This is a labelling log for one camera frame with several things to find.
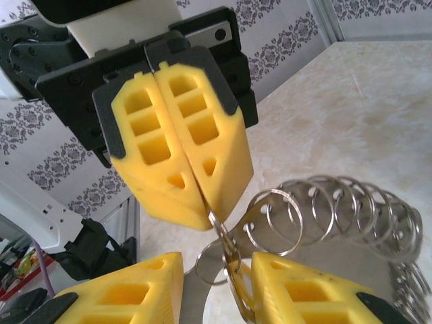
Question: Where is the aluminium side rail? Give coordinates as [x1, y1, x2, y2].
[101, 197, 140, 267]

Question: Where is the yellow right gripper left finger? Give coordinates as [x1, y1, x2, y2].
[50, 251, 185, 324]

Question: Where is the aluminium frame post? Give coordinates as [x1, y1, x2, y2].
[312, 0, 346, 44]

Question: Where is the metal band with key rings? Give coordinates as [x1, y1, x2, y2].
[184, 173, 425, 324]

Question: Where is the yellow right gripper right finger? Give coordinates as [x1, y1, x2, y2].
[251, 251, 404, 324]

